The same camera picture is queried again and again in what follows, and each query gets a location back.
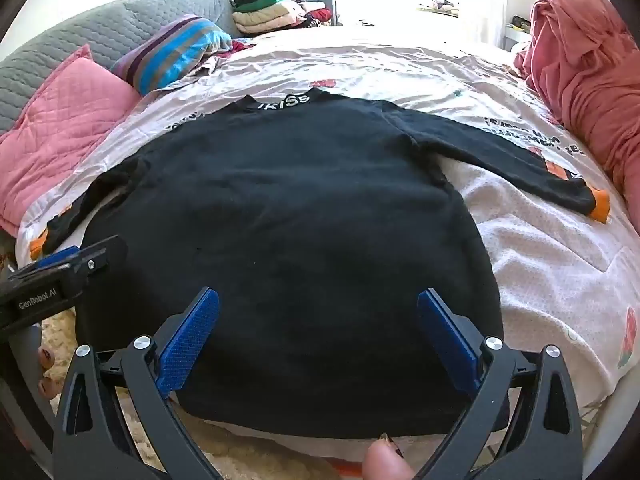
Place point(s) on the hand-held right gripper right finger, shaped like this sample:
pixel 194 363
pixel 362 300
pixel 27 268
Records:
pixel 450 332

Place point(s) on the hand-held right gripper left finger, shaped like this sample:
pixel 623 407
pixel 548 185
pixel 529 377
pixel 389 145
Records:
pixel 187 332

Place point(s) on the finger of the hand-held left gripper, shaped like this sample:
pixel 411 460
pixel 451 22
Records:
pixel 95 255

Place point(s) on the black sweater with orange cuffs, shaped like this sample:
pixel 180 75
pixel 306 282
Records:
pixel 300 210

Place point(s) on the pile of folded clothes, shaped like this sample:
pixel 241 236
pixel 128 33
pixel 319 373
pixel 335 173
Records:
pixel 275 12

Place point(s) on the person's left hand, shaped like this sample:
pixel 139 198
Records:
pixel 47 360

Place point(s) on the person's right hand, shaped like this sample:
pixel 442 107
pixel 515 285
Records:
pixel 385 462

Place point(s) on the printed pale pink bed cover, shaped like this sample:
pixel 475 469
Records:
pixel 540 270

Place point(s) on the pink quilted pillow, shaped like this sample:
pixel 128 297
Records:
pixel 55 140

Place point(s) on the cream fluffy rug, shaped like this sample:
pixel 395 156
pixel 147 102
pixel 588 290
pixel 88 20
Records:
pixel 260 460

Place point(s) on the striped pillow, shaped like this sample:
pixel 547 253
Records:
pixel 170 50

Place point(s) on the grey quilted headboard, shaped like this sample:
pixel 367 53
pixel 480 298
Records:
pixel 80 35

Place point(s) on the crumpled patterned cloth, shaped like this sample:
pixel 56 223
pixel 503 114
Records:
pixel 215 62

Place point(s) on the pink blanket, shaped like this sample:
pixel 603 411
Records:
pixel 585 70

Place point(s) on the white cabinet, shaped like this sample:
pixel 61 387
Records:
pixel 517 35

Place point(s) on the small cloth heap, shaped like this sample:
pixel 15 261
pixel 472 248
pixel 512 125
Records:
pixel 440 6

